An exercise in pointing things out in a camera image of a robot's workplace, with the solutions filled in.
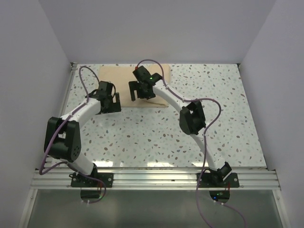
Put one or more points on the aluminium front rail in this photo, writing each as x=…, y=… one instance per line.
x=163, y=178

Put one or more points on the beige cloth wrap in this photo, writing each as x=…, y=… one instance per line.
x=120, y=76

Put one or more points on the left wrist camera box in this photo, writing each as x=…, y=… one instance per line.
x=108, y=87

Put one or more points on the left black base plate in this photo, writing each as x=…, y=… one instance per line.
x=98, y=179

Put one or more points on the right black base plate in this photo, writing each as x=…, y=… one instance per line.
x=211, y=180

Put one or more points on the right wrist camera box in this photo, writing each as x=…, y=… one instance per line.
x=142, y=74

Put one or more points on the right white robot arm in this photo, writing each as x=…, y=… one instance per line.
x=192, y=122

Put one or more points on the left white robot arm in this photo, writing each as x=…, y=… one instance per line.
x=63, y=137

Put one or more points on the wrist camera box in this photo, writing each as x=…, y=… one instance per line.
x=142, y=74
x=108, y=87

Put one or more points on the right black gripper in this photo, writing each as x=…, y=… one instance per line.
x=134, y=85

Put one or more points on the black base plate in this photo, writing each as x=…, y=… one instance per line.
x=98, y=179
x=211, y=180

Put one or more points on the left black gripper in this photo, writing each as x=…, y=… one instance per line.
x=115, y=107

